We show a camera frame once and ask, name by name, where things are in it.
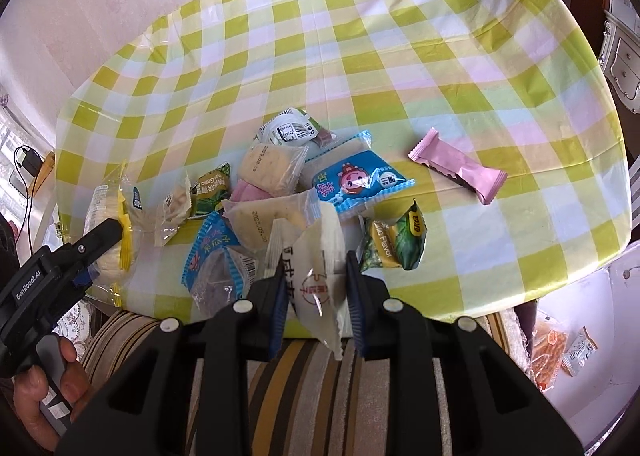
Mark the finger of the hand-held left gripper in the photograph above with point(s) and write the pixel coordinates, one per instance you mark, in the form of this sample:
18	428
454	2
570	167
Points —
100	236
81	278

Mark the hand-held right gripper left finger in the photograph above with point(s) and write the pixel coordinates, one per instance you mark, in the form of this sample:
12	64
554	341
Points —
272	308

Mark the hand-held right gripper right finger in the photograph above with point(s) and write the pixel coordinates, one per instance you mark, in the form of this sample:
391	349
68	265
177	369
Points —
357	308

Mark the yellow trimmed cake packet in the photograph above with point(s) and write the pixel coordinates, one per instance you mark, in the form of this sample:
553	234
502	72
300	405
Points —
105	221

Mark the white translucent snack packet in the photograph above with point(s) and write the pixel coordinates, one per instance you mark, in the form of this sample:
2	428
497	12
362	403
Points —
320	281

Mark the green pea snack packet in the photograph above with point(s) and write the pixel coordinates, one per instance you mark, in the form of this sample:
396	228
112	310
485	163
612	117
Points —
392	241
210	188

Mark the blue cartoon snack packet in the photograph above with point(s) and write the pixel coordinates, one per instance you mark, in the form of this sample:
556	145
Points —
210	248
360	183

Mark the clear round cracker packet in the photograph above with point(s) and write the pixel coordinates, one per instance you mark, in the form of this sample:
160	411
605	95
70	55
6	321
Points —
270	218
270	166

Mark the pink snack bar packet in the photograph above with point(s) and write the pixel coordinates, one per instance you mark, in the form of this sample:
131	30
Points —
455	166

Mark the person's left hand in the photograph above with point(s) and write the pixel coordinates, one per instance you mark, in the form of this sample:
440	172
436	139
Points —
75	386

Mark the small clear pastry packet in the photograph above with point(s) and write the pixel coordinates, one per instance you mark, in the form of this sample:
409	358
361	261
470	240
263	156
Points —
175	206

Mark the striped chair cushion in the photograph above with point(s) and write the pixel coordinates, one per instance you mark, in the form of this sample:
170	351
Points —
310	386

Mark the pink cake packet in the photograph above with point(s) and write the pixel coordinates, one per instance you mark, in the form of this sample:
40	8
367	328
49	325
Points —
248	192

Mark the white and green snack packet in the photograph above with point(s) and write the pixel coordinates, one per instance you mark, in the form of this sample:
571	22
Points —
287	128

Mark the orange snack pack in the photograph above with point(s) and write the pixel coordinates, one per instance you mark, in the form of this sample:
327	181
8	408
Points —
547	351

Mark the small white sachet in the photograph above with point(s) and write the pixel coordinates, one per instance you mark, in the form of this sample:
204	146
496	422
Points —
580	351

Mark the white plastic bag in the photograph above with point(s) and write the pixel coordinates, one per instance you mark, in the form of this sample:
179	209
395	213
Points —
590	301

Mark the green checked plastic tablecloth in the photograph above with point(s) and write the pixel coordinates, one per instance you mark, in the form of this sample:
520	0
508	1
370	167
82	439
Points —
350	61

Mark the white ornate cabinet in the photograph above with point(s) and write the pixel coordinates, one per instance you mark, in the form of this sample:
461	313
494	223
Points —
625	66

